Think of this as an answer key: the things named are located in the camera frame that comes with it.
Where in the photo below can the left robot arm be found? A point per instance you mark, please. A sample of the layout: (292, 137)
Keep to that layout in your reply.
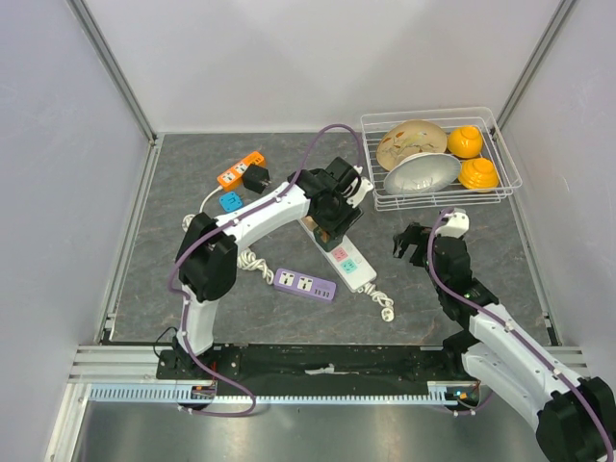
(205, 268)

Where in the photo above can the slotted cable duct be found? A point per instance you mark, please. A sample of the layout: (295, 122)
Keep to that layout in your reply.
(187, 394)

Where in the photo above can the grey white plate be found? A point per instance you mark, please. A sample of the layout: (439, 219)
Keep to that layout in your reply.
(422, 173)

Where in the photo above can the beige cube socket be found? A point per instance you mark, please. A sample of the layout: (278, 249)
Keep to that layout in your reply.
(308, 223)

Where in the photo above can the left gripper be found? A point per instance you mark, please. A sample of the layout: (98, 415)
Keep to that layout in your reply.
(349, 218)

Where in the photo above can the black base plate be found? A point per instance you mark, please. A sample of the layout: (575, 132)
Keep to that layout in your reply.
(277, 370)

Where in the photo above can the purple power strip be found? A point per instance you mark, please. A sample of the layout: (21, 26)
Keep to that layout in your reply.
(304, 285)

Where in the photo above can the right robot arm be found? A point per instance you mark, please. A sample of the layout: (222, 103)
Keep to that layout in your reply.
(572, 416)

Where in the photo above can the white wire dish rack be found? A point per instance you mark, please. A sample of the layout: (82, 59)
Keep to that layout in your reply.
(375, 126)

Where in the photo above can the upper yellow bowl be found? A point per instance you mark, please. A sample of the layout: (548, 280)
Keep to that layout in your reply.
(465, 142)

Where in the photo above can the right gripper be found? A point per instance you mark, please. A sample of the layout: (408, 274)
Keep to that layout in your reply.
(414, 234)

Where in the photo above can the beige floral plate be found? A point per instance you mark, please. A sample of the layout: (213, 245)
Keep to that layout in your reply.
(409, 138)

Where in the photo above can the black cube socket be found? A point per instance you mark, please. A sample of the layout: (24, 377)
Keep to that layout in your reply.
(256, 178)

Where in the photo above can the blue cube socket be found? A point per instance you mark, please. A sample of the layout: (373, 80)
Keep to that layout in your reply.
(230, 202)

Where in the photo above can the white multicolour power strip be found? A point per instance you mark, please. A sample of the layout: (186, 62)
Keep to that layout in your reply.
(348, 262)

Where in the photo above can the lower yellow bowl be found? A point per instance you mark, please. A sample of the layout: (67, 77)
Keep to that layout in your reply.
(478, 174)

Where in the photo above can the orange power strip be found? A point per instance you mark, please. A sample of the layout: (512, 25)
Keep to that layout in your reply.
(231, 178)

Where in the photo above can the dark green cube socket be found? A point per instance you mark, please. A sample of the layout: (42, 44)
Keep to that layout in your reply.
(323, 239)

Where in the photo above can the yellow bowl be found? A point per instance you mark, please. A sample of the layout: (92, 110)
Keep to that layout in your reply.
(478, 174)
(465, 142)

